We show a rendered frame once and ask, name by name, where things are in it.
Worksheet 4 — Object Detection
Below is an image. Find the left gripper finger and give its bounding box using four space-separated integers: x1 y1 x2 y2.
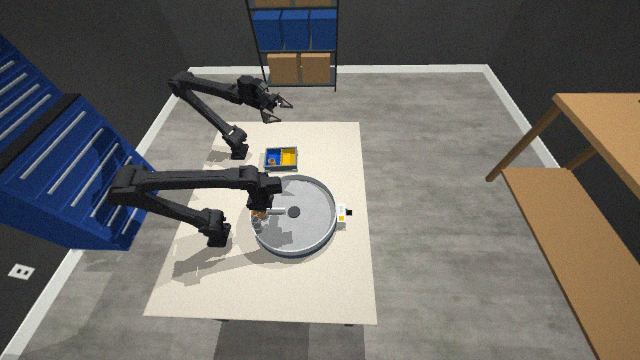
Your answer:
262 109 282 124
278 93 293 108

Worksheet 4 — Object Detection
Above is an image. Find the yellow bin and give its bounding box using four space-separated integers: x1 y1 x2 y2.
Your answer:
281 148 295 165

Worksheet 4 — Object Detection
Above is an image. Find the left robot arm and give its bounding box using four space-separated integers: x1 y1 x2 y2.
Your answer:
168 71 270 160

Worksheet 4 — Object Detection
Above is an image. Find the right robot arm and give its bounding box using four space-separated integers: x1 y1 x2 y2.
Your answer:
108 165 282 248

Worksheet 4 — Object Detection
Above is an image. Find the blue bin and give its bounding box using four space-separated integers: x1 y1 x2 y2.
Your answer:
265 149 281 166

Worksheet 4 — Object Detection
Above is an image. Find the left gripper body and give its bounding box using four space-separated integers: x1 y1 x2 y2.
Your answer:
253 92 280 123

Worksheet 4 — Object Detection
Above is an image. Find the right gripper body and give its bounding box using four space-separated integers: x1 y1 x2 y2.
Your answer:
246 192 274 211

